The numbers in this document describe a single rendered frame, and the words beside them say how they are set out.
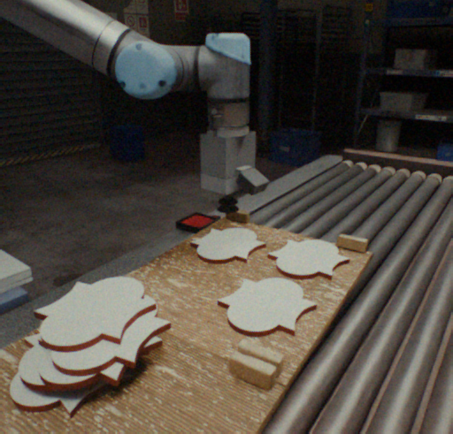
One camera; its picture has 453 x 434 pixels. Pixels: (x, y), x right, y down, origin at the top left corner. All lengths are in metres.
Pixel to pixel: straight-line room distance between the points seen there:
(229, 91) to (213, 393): 0.46
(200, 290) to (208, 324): 0.09
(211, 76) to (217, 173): 0.17
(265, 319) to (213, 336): 0.08
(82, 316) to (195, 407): 0.18
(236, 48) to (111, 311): 0.45
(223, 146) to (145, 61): 0.21
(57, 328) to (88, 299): 0.06
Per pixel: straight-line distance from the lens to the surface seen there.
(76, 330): 0.54
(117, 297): 0.58
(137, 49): 0.60
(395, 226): 1.06
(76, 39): 0.65
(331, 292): 0.72
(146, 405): 0.53
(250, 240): 0.84
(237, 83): 0.72
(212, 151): 0.74
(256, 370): 0.52
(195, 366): 0.56
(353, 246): 0.86
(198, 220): 0.99
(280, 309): 0.64
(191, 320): 0.64
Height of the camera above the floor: 1.31
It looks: 21 degrees down
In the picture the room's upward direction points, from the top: straight up
